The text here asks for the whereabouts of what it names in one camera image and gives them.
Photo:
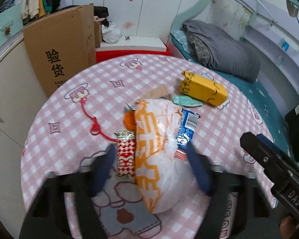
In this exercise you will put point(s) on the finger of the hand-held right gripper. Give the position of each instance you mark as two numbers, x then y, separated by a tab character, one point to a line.
271	145
259	151

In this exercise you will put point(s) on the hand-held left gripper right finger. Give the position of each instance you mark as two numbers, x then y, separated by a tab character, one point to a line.
198	169

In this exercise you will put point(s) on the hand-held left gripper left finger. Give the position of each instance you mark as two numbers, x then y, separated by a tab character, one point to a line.
102	171

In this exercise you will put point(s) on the small orange red wrapper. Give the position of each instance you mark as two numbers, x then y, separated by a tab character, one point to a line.
182	154

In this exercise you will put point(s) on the red patterned wrapper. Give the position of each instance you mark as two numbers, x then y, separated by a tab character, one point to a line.
124	154

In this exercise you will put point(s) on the blue snack wrapper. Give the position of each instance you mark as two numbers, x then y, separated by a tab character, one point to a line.
186	127

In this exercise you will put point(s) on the orange white plastic bag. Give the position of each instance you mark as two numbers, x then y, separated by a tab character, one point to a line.
149	154

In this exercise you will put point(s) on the orange bottle cap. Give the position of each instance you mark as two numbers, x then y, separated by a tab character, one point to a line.
129	120

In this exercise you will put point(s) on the teal face mask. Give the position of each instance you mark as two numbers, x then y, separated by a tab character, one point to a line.
186	100

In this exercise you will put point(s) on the yellow carton box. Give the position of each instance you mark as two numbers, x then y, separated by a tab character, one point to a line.
204	89

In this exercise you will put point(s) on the brown paper scrap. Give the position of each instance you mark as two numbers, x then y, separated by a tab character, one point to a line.
157	93

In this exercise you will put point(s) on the person's right hand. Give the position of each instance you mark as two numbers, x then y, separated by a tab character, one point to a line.
286	225

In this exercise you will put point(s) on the round table, pink checked cloth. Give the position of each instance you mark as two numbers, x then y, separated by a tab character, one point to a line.
64	154

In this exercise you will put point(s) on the teal printed bedsheet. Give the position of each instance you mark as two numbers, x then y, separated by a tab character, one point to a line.
264	97

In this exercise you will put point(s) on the small blue box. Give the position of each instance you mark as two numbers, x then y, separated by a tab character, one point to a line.
285	46

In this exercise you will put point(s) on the grey quilt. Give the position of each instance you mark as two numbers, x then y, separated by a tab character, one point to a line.
226	52

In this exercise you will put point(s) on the plaid blanket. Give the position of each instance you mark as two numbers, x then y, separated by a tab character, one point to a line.
201	49

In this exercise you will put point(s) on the low white cabinet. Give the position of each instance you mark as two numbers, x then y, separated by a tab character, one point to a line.
15	79

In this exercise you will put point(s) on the small pink butterfly sticker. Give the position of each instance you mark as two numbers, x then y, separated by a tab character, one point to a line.
225	25

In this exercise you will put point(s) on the red white low bench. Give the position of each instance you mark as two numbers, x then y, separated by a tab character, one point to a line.
139	44

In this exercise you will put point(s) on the blue striped pillow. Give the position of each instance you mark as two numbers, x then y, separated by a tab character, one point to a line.
178	37

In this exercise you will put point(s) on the tall cardboard box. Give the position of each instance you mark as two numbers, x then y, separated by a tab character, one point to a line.
64	42

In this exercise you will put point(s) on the faded pink butterfly sticker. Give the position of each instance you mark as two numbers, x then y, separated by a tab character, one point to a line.
127	25

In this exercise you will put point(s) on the black clothes heap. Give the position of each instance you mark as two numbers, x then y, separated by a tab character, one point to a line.
101	11

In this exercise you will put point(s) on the black flat garment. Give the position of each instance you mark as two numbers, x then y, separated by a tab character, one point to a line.
69	7

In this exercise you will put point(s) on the white wardrobe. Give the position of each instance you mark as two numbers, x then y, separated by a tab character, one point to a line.
159	5

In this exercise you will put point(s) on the pine cone ornament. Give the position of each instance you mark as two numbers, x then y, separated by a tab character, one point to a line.
7	31

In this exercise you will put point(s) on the narrow teal drawer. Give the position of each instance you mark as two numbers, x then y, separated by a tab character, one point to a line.
12	17

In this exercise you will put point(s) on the purple wall shelf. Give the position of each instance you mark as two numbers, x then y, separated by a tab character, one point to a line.
276	54

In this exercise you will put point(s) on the teal bunk bed frame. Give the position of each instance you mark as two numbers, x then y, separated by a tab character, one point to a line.
196	7

